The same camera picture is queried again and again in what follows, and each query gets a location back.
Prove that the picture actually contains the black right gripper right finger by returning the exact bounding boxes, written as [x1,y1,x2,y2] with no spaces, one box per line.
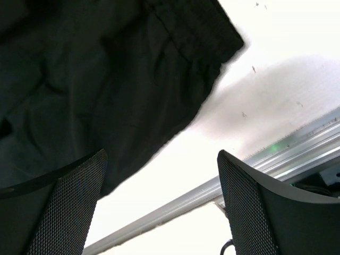
[217,150,339,254]

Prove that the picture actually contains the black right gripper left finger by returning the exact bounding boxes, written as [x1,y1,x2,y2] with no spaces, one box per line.
[1,149,107,255]

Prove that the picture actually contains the black trousers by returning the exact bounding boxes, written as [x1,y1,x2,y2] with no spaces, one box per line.
[1,1,244,197]

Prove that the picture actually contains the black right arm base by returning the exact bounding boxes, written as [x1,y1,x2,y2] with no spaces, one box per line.
[290,157,339,198]

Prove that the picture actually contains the silver front aluminium rail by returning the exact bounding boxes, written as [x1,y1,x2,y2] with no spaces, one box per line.
[82,175,229,255]

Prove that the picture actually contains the silver aluminium rail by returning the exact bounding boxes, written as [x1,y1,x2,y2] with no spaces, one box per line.
[244,108,339,181]
[82,175,229,255]

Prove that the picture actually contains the silver right aluminium rail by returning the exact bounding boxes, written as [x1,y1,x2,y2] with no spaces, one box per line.
[244,108,339,181]

